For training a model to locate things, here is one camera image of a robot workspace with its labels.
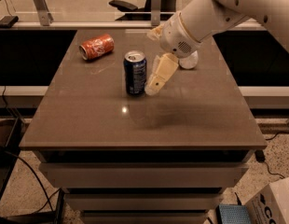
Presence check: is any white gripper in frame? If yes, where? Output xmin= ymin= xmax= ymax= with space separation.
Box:
xmin=144 ymin=12 xmax=201 ymax=96

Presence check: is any blue pepsi can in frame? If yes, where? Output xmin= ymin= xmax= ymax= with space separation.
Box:
xmin=123 ymin=50 xmax=146 ymax=96

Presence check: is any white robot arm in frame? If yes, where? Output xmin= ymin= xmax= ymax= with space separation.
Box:
xmin=144 ymin=0 xmax=289 ymax=95

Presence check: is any orange soda can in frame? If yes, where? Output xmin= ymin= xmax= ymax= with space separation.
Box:
xmin=79 ymin=34 xmax=115 ymax=61

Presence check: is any clear plastic water bottle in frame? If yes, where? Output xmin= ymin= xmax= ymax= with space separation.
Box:
xmin=179 ymin=51 xmax=199 ymax=70

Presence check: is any black office chair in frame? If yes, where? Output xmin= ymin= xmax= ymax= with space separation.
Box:
xmin=108 ymin=0 xmax=182 ymax=21

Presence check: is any grey drawer cabinet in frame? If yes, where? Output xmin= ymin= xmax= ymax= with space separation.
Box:
xmin=21 ymin=30 xmax=266 ymax=224

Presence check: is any black device on ledge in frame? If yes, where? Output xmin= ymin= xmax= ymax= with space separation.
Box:
xmin=0 ymin=16 xmax=19 ymax=28

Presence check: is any dark bin at left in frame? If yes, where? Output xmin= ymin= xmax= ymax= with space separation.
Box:
xmin=0 ymin=119 xmax=21 ymax=201

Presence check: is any blue perforated box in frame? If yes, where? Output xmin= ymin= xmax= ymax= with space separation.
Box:
xmin=216 ymin=204 xmax=252 ymax=224

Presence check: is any white cardboard box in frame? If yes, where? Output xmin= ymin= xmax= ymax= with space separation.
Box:
xmin=245 ymin=177 xmax=289 ymax=224

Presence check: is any metal railing post middle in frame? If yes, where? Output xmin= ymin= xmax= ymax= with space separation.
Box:
xmin=151 ymin=0 xmax=161 ymax=26

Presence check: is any metal railing post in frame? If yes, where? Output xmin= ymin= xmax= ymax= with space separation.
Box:
xmin=151 ymin=0 xmax=161 ymax=26
xmin=33 ymin=0 xmax=53 ymax=26

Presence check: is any metal railing post left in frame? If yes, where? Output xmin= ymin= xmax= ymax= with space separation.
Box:
xmin=33 ymin=0 xmax=53 ymax=26

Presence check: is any black power adapter cable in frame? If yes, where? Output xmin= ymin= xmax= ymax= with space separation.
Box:
xmin=255 ymin=131 xmax=289 ymax=180

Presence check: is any black floor cable left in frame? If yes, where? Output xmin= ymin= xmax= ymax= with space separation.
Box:
xmin=0 ymin=145 xmax=61 ymax=217

